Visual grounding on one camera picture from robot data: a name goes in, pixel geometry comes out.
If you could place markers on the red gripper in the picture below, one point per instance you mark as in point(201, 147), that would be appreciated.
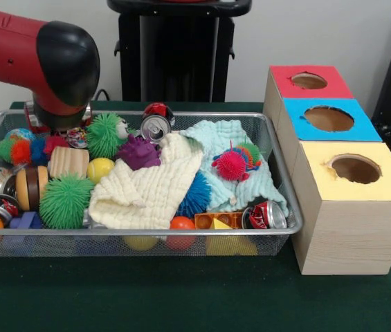
point(32, 121)

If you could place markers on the colourful patterned cloth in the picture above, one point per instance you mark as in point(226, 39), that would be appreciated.
point(77, 138)

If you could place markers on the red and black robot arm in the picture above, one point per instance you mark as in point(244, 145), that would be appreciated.
point(25, 52)

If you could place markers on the wooden box three holes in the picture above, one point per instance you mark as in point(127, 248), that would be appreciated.
point(347, 235)

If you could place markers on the multicoloured fuzzy caterpillar toy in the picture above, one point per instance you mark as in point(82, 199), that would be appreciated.
point(20, 152)

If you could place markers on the wooden toy burger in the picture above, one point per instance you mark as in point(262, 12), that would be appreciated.
point(25, 188)

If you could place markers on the green puffer toy white face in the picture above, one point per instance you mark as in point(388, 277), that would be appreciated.
point(104, 135)

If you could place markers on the plain green puffer ball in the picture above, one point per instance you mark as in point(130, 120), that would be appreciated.
point(64, 200)

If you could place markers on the purple spiky rubber toy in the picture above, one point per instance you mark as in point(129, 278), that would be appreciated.
point(138, 152)

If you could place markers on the uncrushed red soda can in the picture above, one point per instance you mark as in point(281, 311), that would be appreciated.
point(153, 128)

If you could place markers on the cream waffle cloth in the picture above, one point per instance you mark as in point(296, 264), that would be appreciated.
point(146, 197)

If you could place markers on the mint waffle cloth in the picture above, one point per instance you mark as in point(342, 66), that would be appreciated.
point(221, 135)

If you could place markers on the pink spiky rubber toy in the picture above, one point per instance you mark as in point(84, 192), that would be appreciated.
point(229, 162)

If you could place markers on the crushed red soda can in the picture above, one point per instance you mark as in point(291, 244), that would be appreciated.
point(265, 214)

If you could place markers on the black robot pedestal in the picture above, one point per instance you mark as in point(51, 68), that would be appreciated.
point(178, 52)

